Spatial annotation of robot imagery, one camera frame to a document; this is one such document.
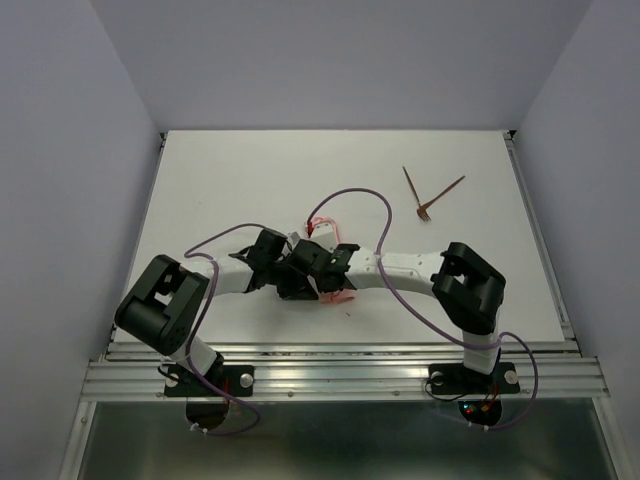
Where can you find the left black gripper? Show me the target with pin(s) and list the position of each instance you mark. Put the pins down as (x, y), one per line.
(298, 288)

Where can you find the pink cloth napkin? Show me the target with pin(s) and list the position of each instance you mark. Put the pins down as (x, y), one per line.
(338, 296)

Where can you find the brown wooden fork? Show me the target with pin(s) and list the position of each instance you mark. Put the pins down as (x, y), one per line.
(422, 210)

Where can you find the brown wooden knife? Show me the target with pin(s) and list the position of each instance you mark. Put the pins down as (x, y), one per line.
(411, 186)

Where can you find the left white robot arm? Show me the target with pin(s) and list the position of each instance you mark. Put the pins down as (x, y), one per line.
(160, 309)

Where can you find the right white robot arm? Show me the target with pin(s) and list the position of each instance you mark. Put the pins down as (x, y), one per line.
(468, 289)

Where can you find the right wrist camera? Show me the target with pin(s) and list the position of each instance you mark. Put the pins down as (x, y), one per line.
(325, 234)

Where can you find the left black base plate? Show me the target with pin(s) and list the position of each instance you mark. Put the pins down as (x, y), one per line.
(236, 380)

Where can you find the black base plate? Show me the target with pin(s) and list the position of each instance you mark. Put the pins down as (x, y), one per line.
(236, 380)
(454, 379)

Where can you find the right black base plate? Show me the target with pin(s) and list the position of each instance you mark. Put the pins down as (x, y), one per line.
(454, 379)

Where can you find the aluminium rail frame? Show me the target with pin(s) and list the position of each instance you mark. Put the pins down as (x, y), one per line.
(342, 411)

